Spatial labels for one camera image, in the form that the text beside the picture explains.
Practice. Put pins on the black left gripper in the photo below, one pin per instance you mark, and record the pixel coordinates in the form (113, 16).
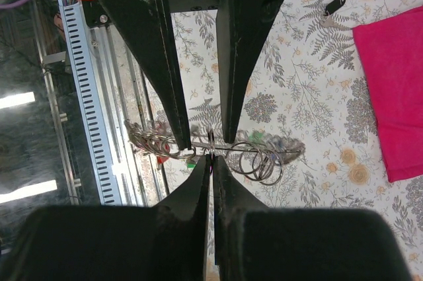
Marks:
(242, 27)

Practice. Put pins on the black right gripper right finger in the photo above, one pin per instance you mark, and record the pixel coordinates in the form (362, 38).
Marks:
(256, 242)

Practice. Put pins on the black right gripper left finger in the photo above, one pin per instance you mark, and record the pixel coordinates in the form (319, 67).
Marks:
(164, 242)

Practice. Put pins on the grey disc with key rings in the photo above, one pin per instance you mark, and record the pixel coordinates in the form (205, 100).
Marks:
(257, 156)

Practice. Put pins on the black tag key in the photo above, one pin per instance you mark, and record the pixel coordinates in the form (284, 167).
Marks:
(327, 18)

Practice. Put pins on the red folded cloth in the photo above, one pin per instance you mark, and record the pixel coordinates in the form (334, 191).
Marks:
(390, 51)

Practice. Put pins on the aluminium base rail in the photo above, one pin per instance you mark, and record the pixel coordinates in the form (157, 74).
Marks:
(124, 100)

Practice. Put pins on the white slotted cable duct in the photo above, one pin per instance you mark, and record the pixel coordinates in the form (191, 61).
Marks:
(109, 185)

